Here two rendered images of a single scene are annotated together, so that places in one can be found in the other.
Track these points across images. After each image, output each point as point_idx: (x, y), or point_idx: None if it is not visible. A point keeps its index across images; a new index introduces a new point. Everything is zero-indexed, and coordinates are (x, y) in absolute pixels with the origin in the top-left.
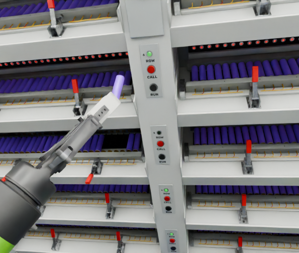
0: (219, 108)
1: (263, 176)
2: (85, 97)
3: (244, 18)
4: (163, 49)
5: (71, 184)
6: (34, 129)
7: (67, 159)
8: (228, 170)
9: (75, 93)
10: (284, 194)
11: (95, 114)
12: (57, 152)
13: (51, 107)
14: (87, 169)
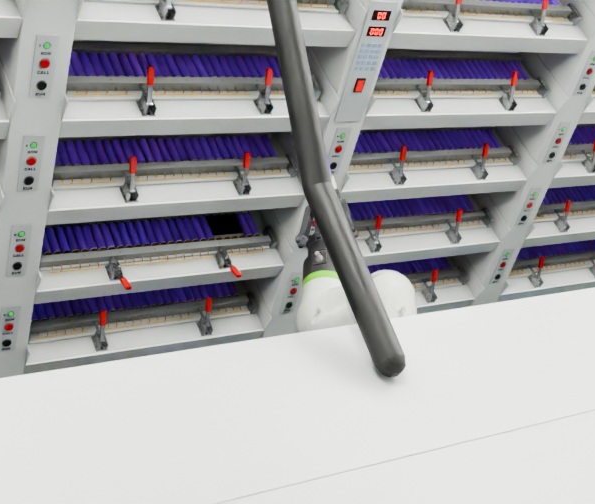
0: (372, 184)
1: (387, 252)
2: (234, 170)
3: (415, 113)
4: (353, 132)
5: (127, 298)
6: (181, 212)
7: (357, 234)
8: None
9: (245, 168)
10: None
11: (338, 198)
12: (354, 229)
13: (199, 183)
14: (209, 264)
